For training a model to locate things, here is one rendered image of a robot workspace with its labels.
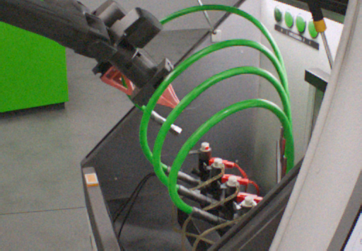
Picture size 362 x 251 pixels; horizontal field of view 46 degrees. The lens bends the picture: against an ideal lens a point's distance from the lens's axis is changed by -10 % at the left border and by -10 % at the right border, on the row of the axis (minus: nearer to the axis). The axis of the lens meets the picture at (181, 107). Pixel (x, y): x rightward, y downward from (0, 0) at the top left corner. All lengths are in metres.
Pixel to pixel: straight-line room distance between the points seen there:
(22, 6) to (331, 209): 0.60
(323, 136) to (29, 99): 3.84
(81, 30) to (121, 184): 0.65
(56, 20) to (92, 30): 0.08
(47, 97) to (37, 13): 3.57
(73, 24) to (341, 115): 0.50
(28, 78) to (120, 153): 3.02
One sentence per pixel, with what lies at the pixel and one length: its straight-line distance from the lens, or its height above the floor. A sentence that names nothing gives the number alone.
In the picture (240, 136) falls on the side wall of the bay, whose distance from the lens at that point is 1.44.
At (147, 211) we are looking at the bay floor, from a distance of 1.36.
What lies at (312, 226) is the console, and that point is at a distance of 0.68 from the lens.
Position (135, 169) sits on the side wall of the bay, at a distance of 1.38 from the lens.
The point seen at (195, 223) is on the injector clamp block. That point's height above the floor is 0.98.
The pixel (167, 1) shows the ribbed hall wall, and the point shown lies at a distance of 7.67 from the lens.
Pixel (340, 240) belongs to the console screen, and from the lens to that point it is 0.63.
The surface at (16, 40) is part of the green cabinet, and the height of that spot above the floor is 0.74.
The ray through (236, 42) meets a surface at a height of 1.38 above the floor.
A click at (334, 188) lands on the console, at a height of 1.26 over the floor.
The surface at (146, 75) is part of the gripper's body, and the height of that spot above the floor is 1.30.
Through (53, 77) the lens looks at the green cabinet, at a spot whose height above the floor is 0.34.
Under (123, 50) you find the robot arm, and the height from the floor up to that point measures 1.35.
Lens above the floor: 1.58
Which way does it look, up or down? 21 degrees down
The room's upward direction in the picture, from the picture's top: straight up
